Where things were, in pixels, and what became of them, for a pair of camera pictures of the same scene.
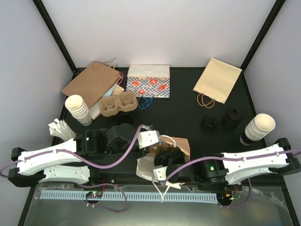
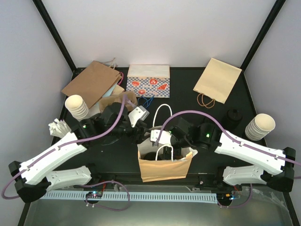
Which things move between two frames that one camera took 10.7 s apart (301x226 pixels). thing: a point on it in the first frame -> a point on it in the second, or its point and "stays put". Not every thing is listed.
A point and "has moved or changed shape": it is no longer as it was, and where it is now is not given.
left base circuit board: (95, 194) stays put
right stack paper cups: (259, 127) stays put
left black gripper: (138, 154) -> (137, 135)
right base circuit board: (225, 197) stays put
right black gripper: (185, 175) -> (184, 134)
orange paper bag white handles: (145, 165) has moved or changed shape
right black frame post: (241, 84) stays put
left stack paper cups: (78, 108) stays put
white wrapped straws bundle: (59, 129) stays put
